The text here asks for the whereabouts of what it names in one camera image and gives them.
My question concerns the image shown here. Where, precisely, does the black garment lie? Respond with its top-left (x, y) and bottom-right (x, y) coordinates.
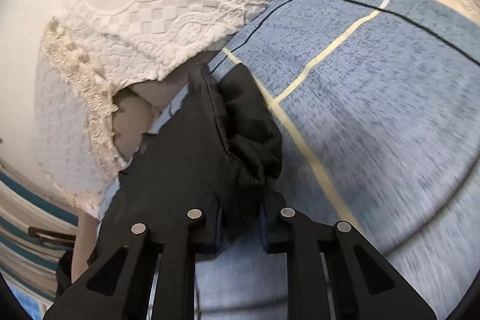
top-left (89, 64), bottom-right (282, 262)

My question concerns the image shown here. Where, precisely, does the blue checked bed sheet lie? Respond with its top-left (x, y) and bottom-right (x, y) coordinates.
top-left (209, 0), bottom-right (479, 319)

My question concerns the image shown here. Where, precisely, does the striped teal hanging cloth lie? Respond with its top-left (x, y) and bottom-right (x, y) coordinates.
top-left (1, 169), bottom-right (78, 319)

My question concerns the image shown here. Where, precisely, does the blue quilted lace pillow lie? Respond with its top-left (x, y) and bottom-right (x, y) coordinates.
top-left (1, 0), bottom-right (272, 215)

